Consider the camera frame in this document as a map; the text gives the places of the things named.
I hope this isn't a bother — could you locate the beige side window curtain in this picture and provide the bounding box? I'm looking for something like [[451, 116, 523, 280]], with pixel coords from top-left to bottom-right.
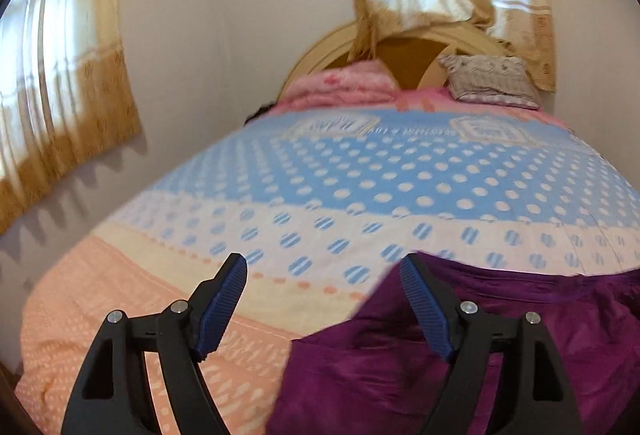
[[1, 0, 141, 230]]

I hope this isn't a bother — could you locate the patterned grey pillow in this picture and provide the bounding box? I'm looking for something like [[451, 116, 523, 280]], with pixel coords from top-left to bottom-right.
[[438, 54, 541, 110]]

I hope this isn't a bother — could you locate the folded pink blanket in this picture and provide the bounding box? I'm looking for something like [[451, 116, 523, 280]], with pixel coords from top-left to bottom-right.
[[278, 60, 400, 111]]

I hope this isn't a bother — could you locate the polka dot bed quilt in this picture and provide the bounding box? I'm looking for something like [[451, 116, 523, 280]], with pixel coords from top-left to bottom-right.
[[16, 90, 639, 434]]

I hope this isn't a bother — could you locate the beige wooden headboard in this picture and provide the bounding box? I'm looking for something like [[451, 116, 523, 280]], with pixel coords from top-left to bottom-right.
[[281, 22, 509, 91]]

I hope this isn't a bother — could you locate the purple puffer jacket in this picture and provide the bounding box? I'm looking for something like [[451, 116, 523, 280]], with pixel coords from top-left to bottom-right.
[[266, 253, 639, 434]]

